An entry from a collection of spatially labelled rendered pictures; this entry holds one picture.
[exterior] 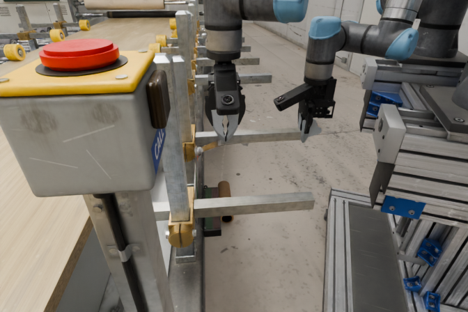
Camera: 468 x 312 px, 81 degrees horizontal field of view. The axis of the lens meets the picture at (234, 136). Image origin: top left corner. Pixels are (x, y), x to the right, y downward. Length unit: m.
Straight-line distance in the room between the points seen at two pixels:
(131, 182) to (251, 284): 1.34
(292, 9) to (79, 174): 0.42
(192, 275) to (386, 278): 0.92
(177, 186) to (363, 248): 1.08
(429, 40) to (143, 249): 1.07
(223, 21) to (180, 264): 0.53
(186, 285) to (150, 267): 0.41
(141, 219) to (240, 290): 1.27
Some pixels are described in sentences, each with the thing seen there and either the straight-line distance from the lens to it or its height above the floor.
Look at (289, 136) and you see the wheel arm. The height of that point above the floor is 0.85.
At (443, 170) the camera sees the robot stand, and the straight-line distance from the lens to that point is 0.74.
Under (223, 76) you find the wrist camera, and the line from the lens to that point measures 0.56.
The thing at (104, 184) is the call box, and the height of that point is 1.16.
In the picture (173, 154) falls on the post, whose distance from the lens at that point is 0.49.
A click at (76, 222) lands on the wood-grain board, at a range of 0.56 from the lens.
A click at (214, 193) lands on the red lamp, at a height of 0.70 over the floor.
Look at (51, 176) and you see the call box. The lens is 0.18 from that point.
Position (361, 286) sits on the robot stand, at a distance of 1.33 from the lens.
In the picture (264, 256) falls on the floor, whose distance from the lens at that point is 1.57.
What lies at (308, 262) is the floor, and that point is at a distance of 1.59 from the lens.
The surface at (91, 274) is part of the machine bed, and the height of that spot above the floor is 0.71.
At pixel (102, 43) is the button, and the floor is 1.23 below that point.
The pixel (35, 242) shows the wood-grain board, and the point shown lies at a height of 0.90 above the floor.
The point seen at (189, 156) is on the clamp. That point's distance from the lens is 0.76.
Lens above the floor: 1.26
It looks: 30 degrees down
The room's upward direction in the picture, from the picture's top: straight up
